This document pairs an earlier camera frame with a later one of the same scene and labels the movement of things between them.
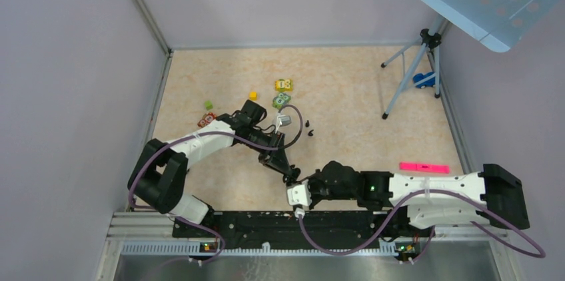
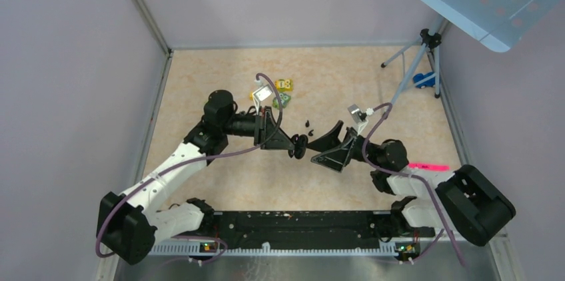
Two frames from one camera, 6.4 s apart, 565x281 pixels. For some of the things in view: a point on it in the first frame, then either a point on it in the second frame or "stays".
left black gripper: x=276 y=159 to x=280 y=141
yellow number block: x=284 y=84 stays
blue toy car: x=429 y=82 stays
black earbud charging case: x=292 y=177 to x=300 y=143
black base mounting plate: x=298 y=229 stays
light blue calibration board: x=496 y=1 stays
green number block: x=281 y=100 stays
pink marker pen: x=426 y=168 stays
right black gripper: x=312 y=180 to x=337 y=158
